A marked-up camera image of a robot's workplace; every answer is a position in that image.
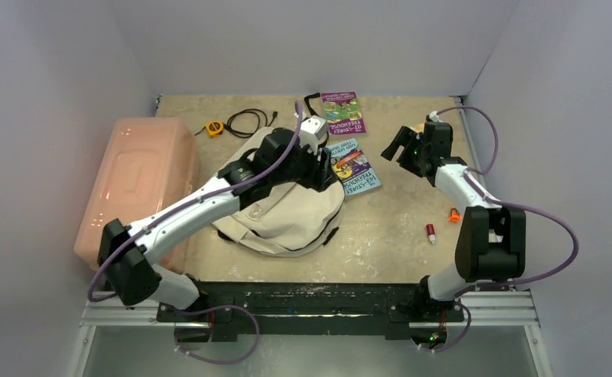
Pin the orange small clip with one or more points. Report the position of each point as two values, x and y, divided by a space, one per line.
454 215

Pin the black table front rail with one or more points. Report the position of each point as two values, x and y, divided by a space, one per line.
394 311

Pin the light blue Treehouse book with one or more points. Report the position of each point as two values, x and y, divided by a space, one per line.
353 168

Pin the purple Treehouse book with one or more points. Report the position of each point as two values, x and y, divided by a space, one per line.
343 113

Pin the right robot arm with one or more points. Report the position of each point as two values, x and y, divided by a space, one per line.
491 246

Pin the banana picture card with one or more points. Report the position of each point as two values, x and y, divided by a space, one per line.
419 128

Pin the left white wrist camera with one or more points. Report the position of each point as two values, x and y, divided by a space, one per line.
312 132

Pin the yellow tape measure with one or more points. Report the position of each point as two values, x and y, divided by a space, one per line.
215 128

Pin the pink plastic storage box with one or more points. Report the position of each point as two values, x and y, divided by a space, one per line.
149 164

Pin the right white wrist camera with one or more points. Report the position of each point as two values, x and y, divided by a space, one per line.
433 117

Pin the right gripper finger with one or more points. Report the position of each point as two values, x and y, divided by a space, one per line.
408 138
389 152

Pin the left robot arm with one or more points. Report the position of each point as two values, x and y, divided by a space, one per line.
130 254

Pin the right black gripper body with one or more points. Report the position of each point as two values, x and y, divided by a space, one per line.
408 147

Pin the beige canvas backpack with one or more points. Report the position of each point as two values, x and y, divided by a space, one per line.
277 216

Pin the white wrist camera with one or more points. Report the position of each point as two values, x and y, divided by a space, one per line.
433 117
312 132

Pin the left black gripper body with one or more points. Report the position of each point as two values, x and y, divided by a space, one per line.
309 176

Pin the red marker pen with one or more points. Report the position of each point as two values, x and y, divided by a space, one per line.
431 234

